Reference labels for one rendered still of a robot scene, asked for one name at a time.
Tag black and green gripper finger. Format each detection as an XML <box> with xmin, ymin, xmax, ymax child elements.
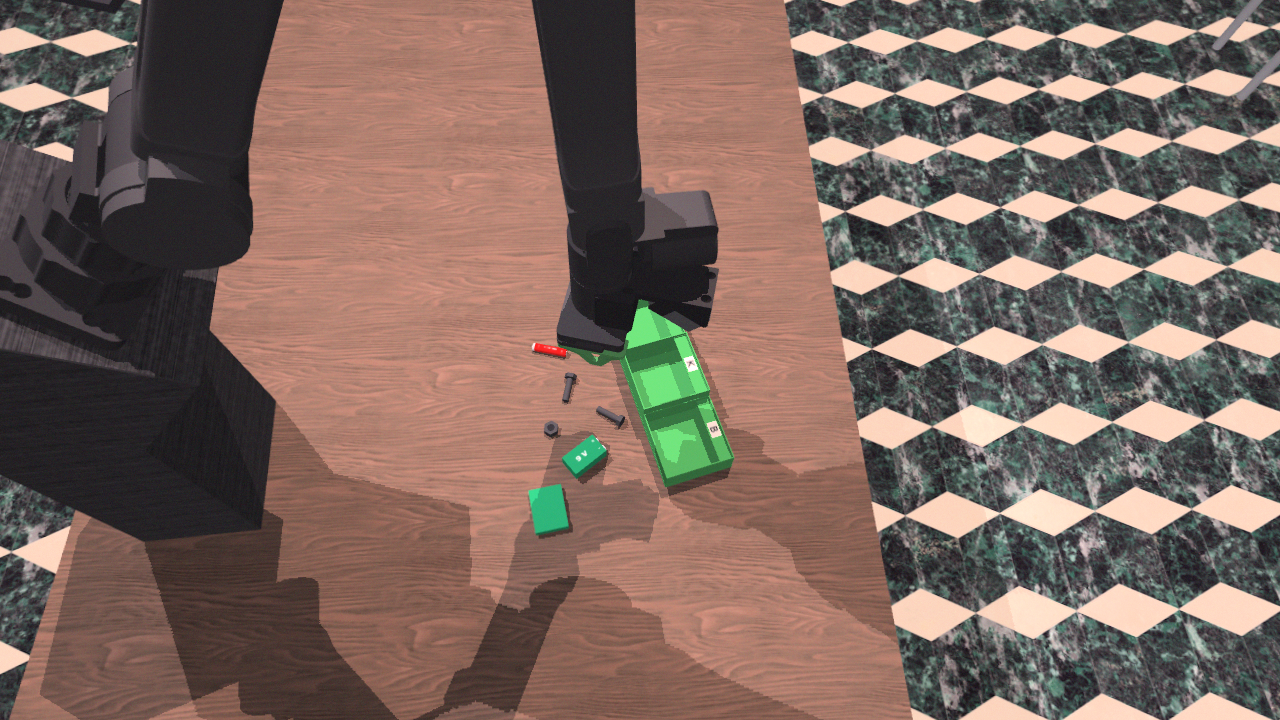
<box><xmin>557</xmin><ymin>340</ymin><xmax>628</xmax><ymax>366</ymax></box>

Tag green three-compartment tray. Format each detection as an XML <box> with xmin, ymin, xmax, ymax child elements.
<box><xmin>620</xmin><ymin>299</ymin><xmax>733</xmax><ymax>487</ymax></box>

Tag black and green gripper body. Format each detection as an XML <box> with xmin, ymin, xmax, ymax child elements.
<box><xmin>556</xmin><ymin>270</ymin><xmax>632</xmax><ymax>354</ymax></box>

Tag green 9v battery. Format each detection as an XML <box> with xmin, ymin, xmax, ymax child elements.
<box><xmin>562</xmin><ymin>436</ymin><xmax>607</xmax><ymax>479</ymax></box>

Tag red battery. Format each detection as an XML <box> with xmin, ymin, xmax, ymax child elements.
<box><xmin>532</xmin><ymin>343</ymin><xmax>567</xmax><ymax>357</ymax></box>

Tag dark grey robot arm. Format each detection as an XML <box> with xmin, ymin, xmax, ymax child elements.
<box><xmin>0</xmin><ymin>0</ymin><xmax>719</xmax><ymax>351</ymax></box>

